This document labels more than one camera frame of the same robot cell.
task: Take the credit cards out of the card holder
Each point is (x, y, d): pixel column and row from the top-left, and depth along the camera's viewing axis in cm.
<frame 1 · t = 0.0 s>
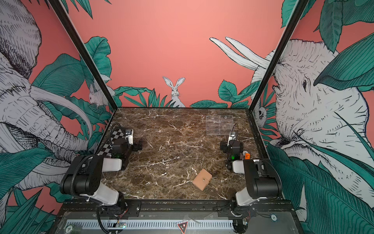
left hand: (135, 135, 95), fingers open
right hand: (230, 137, 95), fingers open
black white checkerboard: (107, 149, 95), point 3 cm above the table
clear plastic organizer box: (219, 125, 107), point 5 cm above the table

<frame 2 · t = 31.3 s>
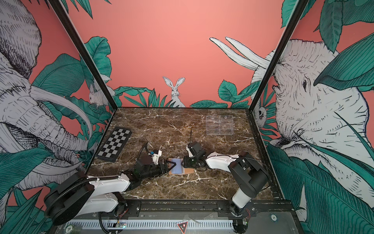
left hand: (175, 165, 82), fingers open
right hand: (181, 162, 88), fingers open
the named things where they were.

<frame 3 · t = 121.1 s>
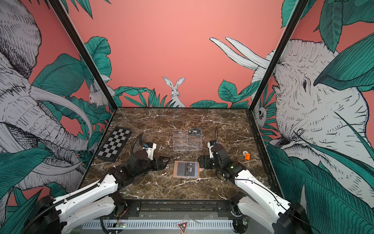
left hand: (167, 158, 79), fingers open
right hand: (202, 157, 81), fingers open
black VIP card 3: (194, 132, 97), point 9 cm above the table
small orange toy car: (247, 156, 93), point 3 cm above the table
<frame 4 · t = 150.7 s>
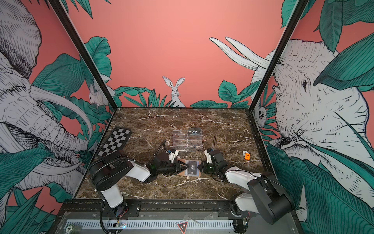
left hand: (189, 166, 84), fingers open
right hand: (196, 165, 87), fingers closed
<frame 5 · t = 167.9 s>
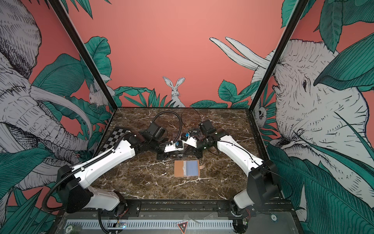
left hand: (175, 149, 76), fingers closed
right hand: (185, 149, 77), fingers closed
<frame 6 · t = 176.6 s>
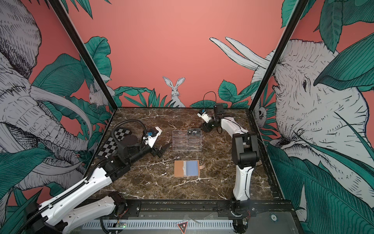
left hand: (164, 134, 71), fingers open
right hand: (202, 122, 99), fingers open
